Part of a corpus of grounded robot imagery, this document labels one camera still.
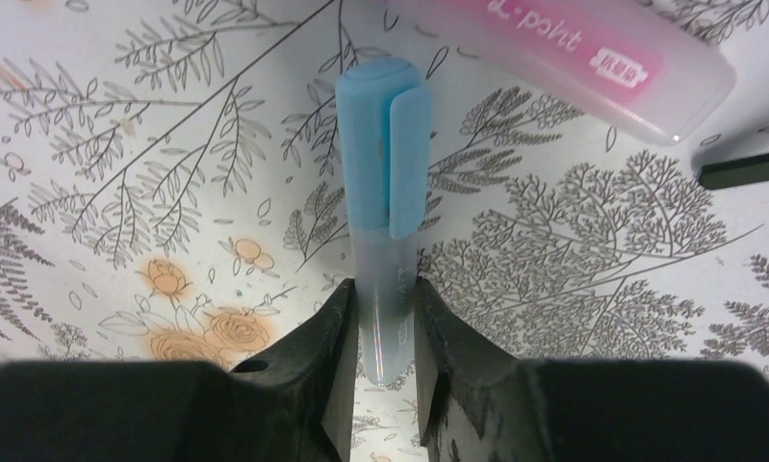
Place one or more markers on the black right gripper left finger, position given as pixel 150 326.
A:
pixel 291 402

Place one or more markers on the light blue highlighter pen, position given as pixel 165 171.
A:
pixel 384 122

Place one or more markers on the pink highlighter pen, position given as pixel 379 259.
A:
pixel 613 59

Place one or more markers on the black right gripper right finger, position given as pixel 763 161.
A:
pixel 479 403

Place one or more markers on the black tripod stand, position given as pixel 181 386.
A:
pixel 735 173

